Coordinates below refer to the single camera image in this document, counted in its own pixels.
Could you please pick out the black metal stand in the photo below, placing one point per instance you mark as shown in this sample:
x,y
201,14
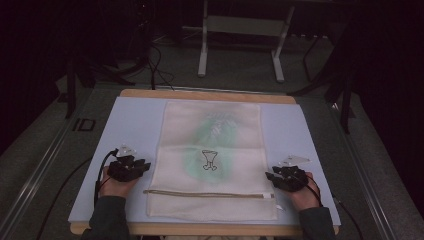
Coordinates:
x,y
71,86
345,100

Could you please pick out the person's right hand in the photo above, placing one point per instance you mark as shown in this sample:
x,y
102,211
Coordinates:
x,y
305,198

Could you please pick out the metal floor rail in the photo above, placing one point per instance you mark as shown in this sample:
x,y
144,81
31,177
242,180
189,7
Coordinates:
x,y
363,173
40,170

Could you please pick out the person's left hand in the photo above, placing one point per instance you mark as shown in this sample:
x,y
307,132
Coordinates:
x,y
115,188

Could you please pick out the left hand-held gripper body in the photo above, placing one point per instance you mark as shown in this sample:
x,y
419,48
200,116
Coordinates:
x,y
125,169

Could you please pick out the light blue table mat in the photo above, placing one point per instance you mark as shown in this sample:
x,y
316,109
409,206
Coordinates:
x,y
133,126

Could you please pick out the white metal stand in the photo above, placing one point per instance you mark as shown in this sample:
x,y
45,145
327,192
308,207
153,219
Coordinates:
x,y
245,26

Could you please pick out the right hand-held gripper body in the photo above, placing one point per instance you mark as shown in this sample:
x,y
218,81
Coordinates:
x,y
293,178

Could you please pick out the white table board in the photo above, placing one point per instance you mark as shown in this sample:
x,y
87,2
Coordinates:
x,y
206,96

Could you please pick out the green garment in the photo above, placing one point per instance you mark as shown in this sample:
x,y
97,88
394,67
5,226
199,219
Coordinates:
x,y
218,133

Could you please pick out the white mesh laundry bag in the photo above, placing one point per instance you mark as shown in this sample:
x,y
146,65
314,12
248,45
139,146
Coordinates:
x,y
213,203

